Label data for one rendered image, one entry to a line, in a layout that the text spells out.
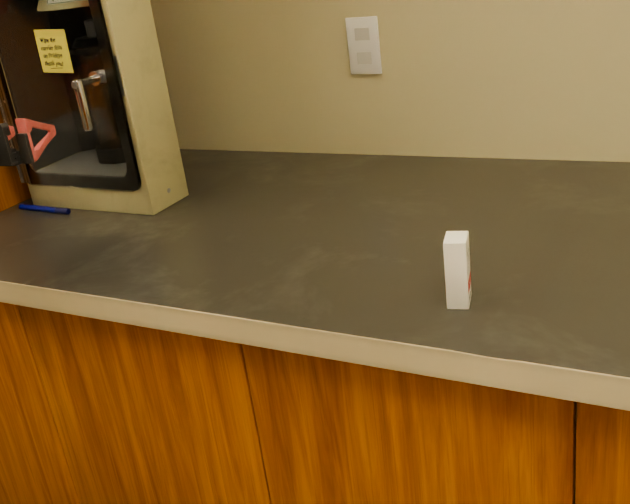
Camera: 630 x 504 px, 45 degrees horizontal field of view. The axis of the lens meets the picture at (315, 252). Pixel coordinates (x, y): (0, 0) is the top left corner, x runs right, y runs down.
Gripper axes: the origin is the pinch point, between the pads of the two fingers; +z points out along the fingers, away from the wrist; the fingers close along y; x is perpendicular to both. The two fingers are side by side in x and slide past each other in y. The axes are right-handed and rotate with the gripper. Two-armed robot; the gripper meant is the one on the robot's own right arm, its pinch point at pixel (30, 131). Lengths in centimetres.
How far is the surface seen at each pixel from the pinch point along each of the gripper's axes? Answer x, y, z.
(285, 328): 23, -52, -12
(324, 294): 22, -53, -3
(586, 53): 2, -76, 60
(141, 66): -6.3, -7.0, 21.6
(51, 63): -8.8, 7.9, 15.0
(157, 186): 15.5, -6.4, 19.9
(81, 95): -3.6, -2.4, 10.4
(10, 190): 16.2, 30.6, 16.7
